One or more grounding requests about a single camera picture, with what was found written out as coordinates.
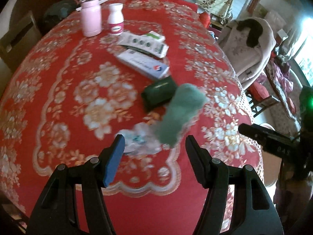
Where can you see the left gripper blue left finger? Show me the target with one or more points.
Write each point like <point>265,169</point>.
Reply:
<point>116,152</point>

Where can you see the green fuzzy cloth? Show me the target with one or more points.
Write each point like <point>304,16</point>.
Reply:
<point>186,103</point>

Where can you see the red floral tablecloth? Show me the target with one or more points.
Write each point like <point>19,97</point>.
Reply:
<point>71,96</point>

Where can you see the small chair red cushion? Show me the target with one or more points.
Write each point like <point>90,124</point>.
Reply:
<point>260,99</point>

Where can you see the white pink supplement bottle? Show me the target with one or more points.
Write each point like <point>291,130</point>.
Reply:
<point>116,19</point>

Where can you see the wooden chair behind table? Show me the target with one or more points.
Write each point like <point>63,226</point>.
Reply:
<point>19,40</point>

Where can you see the white green milk carton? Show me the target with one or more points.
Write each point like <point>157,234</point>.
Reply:
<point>145,44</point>

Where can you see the dark green small pouch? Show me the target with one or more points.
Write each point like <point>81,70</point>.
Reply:
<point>158,93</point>

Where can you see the pink thermos bottle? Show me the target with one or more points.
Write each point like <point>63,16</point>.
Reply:
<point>91,17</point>

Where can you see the white tissue wrapper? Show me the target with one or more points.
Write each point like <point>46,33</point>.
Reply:
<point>140,140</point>

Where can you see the white blue medicine box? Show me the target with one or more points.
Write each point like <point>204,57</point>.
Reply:
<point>145,65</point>

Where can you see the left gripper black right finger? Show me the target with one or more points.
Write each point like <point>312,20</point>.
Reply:
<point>200,160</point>

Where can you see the green white tissue pack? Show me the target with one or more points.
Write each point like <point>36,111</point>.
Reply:
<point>156,36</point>

